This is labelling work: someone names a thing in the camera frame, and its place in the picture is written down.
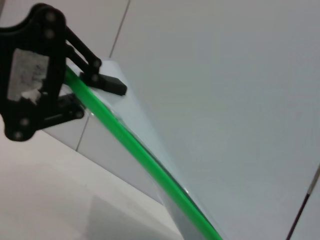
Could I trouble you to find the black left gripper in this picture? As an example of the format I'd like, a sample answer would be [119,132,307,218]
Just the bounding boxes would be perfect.
[0,2,128,142]

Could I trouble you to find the clear green-zip document bag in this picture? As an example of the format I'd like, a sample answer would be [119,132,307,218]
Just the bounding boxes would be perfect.
[62,58,226,240]

